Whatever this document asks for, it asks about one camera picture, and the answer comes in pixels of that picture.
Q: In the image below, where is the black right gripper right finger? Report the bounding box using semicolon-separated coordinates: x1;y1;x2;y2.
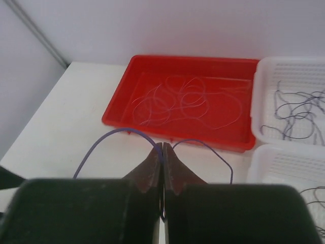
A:
162;143;321;243

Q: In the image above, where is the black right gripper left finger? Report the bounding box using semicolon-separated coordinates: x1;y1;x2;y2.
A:
1;143;163;243

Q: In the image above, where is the pink wire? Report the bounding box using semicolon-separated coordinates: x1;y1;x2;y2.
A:
165;76;252;130

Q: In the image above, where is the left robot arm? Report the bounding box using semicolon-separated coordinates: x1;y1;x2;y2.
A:
1;166;26;222

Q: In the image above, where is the red plastic tray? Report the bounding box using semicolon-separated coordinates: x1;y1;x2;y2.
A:
102;55;258;153

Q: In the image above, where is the near white perforated basket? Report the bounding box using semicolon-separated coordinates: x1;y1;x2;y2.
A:
246;144;324;241

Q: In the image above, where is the white perforated basket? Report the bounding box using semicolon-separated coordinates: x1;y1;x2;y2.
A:
246;144;324;241
250;56;324;146

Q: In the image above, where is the far white perforated basket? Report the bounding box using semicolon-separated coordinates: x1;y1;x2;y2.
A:
250;56;324;146

